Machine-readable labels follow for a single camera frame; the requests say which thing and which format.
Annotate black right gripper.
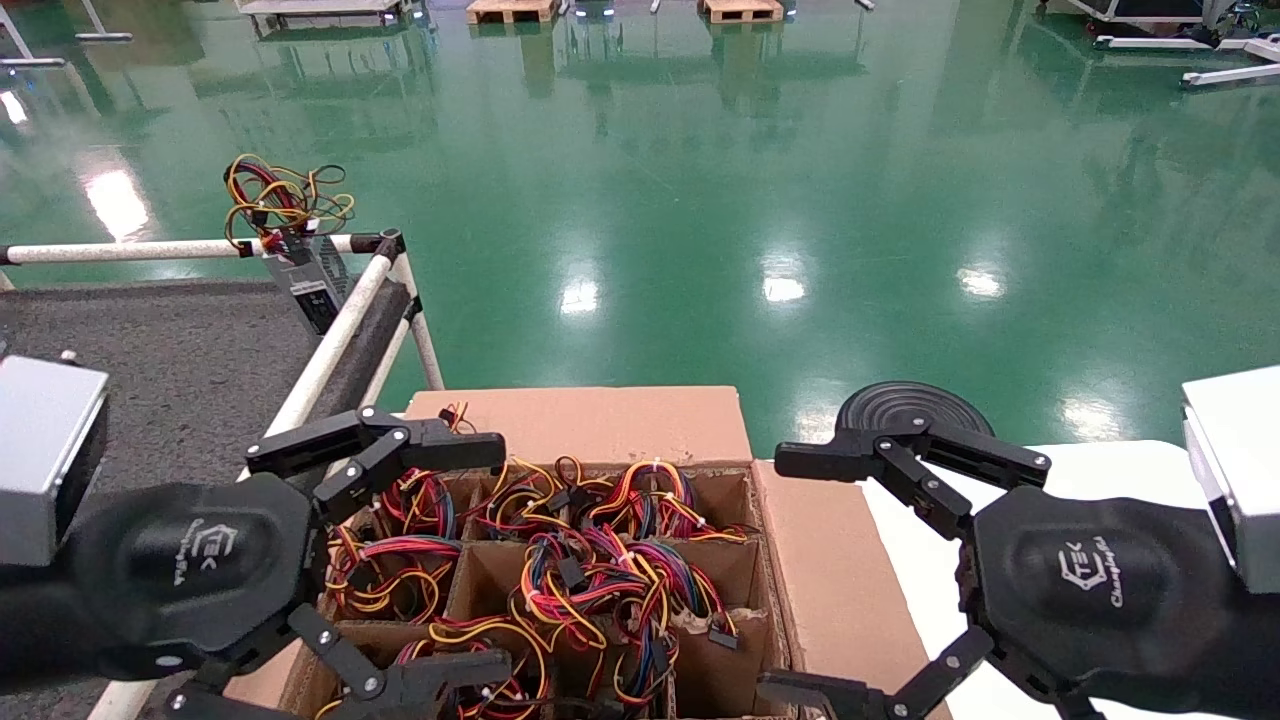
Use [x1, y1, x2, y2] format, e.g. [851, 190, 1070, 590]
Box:
[757, 412, 1251, 720]

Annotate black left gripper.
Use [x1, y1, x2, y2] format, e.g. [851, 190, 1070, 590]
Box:
[65, 405, 513, 720]

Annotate brown cardboard divider box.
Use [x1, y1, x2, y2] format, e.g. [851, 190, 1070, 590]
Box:
[225, 385, 951, 720]

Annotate black round ribbed disc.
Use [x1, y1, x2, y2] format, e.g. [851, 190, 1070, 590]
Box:
[835, 380, 997, 443]

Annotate wooden pallet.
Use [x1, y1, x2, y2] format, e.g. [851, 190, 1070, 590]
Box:
[700, 0, 785, 24]
[466, 0, 559, 25]

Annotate grey background table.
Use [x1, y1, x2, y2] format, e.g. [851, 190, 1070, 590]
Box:
[237, 0, 413, 29]

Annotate white stand leg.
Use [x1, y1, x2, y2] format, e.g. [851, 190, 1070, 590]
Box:
[75, 0, 133, 43]
[0, 0, 67, 71]

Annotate black wheeled equipment case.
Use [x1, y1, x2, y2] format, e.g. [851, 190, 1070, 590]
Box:
[1040, 0, 1246, 27]

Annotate coloured power supply wire bundle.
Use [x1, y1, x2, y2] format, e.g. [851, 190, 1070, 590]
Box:
[325, 525, 461, 623]
[375, 400, 473, 541]
[595, 620, 681, 713]
[315, 615, 553, 720]
[470, 455, 591, 541]
[510, 530, 743, 651]
[585, 458, 751, 546]

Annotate white pipe frame cart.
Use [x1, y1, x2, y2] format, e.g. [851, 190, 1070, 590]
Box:
[0, 230, 447, 720]

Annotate silver power supply tangled wires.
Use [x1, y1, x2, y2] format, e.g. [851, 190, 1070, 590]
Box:
[222, 153, 357, 337]

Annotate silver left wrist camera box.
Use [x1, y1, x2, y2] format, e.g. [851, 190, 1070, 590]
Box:
[0, 355, 109, 567]

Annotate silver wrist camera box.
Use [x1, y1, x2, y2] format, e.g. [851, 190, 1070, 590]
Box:
[0, 355, 109, 567]
[1183, 365, 1280, 597]

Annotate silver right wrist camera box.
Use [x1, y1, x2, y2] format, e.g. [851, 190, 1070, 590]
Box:
[1183, 365, 1280, 597]

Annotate white equipment base rail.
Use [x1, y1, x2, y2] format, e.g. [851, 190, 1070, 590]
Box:
[1180, 60, 1280, 91]
[1093, 33, 1280, 55]

